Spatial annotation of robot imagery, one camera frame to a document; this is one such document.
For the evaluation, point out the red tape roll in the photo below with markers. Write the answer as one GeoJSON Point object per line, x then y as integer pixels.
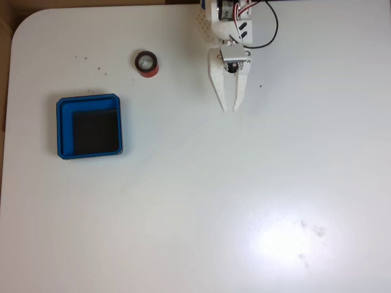
{"type": "Point", "coordinates": [149, 73]}

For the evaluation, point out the blue box with black bottom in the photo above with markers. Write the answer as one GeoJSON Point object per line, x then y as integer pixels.
{"type": "Point", "coordinates": [65, 128]}

